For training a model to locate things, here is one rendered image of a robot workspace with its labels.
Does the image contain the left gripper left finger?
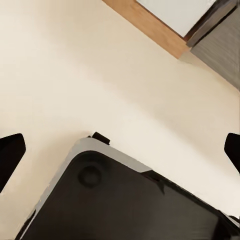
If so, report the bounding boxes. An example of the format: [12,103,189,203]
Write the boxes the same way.
[0,133,26,193]

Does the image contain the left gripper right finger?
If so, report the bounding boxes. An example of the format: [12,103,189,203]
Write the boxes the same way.
[224,133,240,173]

